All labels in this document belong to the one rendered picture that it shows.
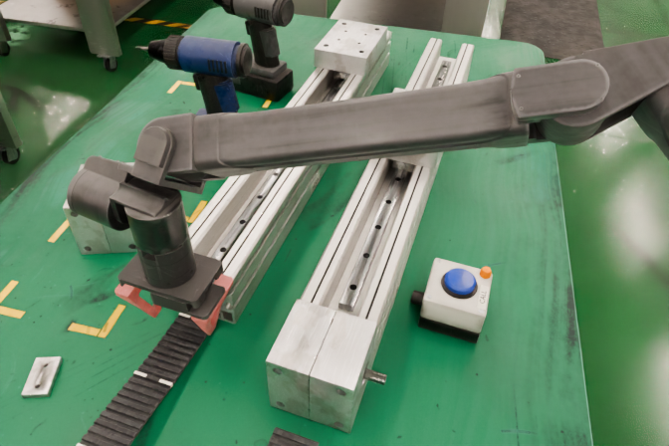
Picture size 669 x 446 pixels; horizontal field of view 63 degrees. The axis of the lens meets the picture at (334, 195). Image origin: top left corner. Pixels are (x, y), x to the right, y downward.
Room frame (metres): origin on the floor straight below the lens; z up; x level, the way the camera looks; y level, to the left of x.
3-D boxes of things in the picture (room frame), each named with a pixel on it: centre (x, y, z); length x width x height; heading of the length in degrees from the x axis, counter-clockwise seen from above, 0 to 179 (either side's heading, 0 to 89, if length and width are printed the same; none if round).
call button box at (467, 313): (0.47, -0.16, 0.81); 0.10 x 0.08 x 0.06; 72
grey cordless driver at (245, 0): (1.07, 0.19, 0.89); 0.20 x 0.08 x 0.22; 65
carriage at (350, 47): (1.07, -0.03, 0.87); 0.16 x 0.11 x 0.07; 162
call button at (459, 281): (0.47, -0.17, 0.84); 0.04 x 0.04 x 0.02
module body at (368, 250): (0.77, -0.13, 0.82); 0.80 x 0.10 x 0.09; 162
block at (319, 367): (0.35, -0.01, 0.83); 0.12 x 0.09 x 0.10; 72
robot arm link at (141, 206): (0.42, 0.19, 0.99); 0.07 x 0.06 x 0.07; 65
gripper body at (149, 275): (0.41, 0.18, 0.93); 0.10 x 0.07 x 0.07; 72
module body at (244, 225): (0.83, 0.05, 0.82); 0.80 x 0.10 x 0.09; 162
